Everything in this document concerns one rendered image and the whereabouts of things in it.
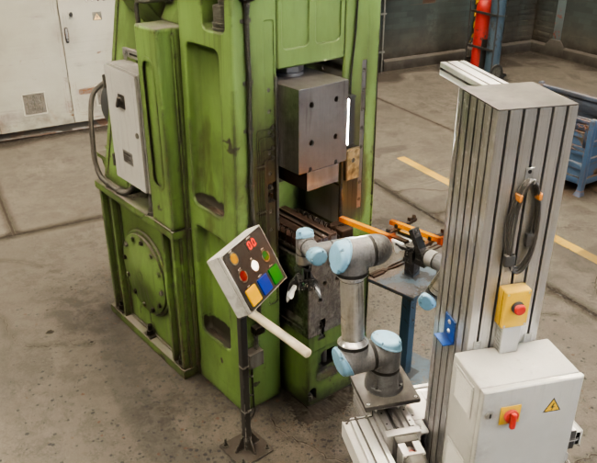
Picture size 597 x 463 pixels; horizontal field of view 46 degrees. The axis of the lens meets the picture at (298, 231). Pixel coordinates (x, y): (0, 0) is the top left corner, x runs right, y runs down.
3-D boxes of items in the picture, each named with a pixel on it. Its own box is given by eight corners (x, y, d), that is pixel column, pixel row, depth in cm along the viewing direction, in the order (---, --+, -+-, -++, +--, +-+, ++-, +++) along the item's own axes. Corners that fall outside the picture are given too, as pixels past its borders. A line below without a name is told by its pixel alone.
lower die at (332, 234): (336, 245, 358) (336, 230, 354) (306, 257, 347) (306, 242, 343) (285, 218, 387) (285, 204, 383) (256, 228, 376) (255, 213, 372)
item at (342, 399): (387, 395, 393) (387, 393, 393) (307, 442, 360) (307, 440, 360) (339, 362, 420) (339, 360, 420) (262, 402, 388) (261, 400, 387)
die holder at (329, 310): (361, 313, 382) (365, 241, 362) (308, 339, 361) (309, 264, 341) (297, 274, 421) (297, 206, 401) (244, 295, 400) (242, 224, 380)
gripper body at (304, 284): (298, 293, 298) (298, 269, 292) (294, 283, 305) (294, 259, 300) (316, 291, 299) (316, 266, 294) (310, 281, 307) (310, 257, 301)
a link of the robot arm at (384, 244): (403, 229, 248) (348, 231, 294) (376, 234, 245) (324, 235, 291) (408, 261, 249) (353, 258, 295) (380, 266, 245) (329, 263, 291)
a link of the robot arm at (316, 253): (336, 246, 281) (325, 235, 290) (310, 252, 277) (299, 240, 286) (335, 264, 284) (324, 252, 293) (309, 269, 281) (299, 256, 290)
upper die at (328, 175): (338, 181, 342) (338, 163, 338) (307, 191, 331) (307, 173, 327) (285, 157, 371) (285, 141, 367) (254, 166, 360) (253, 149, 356)
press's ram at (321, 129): (358, 156, 346) (362, 75, 328) (298, 175, 324) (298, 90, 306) (304, 135, 375) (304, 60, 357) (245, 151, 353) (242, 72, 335)
